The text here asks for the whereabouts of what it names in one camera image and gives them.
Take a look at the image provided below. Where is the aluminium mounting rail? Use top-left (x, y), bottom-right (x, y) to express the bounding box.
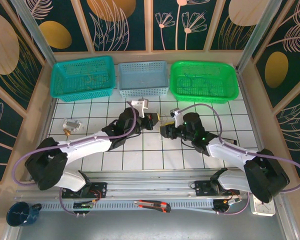
top-left (14, 171), bottom-right (283, 201)

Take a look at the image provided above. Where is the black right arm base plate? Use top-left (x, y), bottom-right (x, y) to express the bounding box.
top-left (194, 179), bottom-right (240, 197)

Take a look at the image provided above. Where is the aluminium frame post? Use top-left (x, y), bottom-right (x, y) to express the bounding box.
top-left (9, 0), bottom-right (58, 66)
top-left (235, 0), bottom-right (284, 74)

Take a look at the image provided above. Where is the white cable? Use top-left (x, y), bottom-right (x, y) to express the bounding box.
top-left (129, 78), bottom-right (161, 86)

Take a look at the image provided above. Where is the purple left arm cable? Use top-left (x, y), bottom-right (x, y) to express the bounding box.
top-left (12, 100), bottom-right (137, 218)

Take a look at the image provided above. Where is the blue cable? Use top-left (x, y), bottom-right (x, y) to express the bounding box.
top-left (197, 74), bottom-right (217, 95)
top-left (178, 73), bottom-right (198, 90)

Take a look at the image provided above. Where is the light blue plastic basket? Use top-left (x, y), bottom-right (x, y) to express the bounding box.
top-left (117, 60), bottom-right (170, 98)

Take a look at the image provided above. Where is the green plastic basket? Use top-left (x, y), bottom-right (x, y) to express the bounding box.
top-left (169, 60), bottom-right (240, 105)

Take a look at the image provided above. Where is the red and black utility knife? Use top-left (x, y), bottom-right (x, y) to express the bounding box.
top-left (133, 199), bottom-right (172, 214)

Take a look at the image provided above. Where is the dark blue mug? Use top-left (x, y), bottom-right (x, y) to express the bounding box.
top-left (6, 201), bottom-right (43, 228)

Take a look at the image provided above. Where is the white and metal clamp block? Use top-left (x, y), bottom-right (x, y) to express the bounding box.
top-left (62, 118), bottom-right (83, 131)

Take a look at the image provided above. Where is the teal plastic basket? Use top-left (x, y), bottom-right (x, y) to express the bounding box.
top-left (50, 55), bottom-right (117, 103)

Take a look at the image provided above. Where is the white square clock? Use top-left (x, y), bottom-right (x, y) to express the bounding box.
top-left (249, 194), bottom-right (277, 217)

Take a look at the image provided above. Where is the yellow-green striped cable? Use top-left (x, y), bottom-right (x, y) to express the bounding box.
top-left (158, 113), bottom-right (177, 126)
top-left (89, 71), bottom-right (110, 88)
top-left (83, 73), bottom-right (102, 87)

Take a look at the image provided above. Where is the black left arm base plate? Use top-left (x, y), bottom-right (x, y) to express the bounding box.
top-left (61, 181), bottom-right (108, 200)

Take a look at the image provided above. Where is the grey slotted cable duct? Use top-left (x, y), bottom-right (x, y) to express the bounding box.
top-left (39, 201), bottom-right (216, 211)

